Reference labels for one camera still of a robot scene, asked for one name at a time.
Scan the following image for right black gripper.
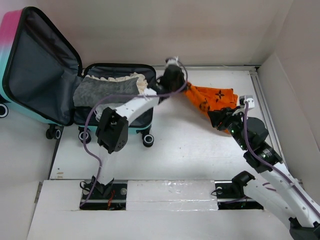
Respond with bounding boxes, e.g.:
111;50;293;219
206;105;249;151

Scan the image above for orange patterned towel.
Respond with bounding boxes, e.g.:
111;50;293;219
183;82;238;121

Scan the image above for grey cream fleece blanket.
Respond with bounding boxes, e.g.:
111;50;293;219
73;72;148;108

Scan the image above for teal pink suitcase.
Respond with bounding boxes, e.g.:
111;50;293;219
0;6;156;143

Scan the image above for white drawstring bag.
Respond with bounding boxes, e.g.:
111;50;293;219
94;103;119;122

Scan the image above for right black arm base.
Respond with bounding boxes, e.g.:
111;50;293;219
210;171;264;210

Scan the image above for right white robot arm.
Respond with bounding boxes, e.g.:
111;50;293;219
207;106;320;240

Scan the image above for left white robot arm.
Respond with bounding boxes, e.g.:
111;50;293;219
93;62;188;199

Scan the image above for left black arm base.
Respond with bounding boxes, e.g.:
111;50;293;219
79;181;128;211

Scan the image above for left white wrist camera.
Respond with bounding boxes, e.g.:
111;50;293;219
165;56;180;67

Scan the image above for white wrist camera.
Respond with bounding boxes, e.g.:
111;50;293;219
165;56;180;67
239;95;255;110

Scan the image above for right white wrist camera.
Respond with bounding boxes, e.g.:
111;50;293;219
239;95;255;110

